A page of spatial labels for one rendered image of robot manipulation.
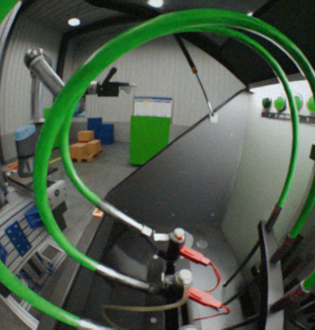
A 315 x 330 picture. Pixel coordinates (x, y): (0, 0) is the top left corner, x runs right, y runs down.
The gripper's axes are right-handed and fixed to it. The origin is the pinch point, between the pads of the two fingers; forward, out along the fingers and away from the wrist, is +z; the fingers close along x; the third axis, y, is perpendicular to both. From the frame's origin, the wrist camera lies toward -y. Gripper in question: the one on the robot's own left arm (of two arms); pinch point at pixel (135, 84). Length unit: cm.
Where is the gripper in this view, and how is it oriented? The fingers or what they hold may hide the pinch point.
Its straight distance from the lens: 80.2
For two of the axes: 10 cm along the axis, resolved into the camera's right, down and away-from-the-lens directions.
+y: -1.1, 8.9, 4.5
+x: 2.9, 4.6, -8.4
